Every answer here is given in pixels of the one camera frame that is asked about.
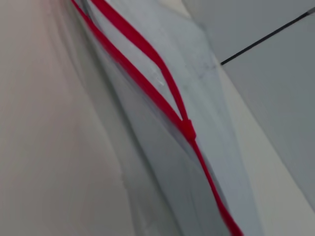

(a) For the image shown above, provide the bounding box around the red zipper slider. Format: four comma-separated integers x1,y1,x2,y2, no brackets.
181,118,197,141

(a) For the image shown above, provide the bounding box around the clear red-zip document bag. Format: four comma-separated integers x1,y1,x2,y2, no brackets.
70,0,263,236

